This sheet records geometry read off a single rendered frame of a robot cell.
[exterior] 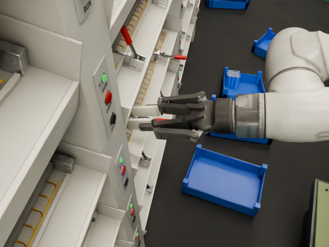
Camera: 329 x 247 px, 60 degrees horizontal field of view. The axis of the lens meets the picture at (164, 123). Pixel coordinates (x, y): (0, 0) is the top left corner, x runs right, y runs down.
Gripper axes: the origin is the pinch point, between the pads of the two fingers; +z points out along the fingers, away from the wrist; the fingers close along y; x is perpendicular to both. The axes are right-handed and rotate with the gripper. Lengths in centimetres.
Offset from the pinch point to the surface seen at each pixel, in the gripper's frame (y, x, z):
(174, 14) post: -49.8, 2.3, 1.5
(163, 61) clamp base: -30.8, 7.4, 2.9
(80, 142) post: 20.1, -17.0, -1.3
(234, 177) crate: -24, 65, -16
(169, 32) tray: -47.8, 7.8, 4.1
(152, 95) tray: -15.8, 8.2, 3.2
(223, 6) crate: -167, 61, -3
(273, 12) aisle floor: -167, 71, -39
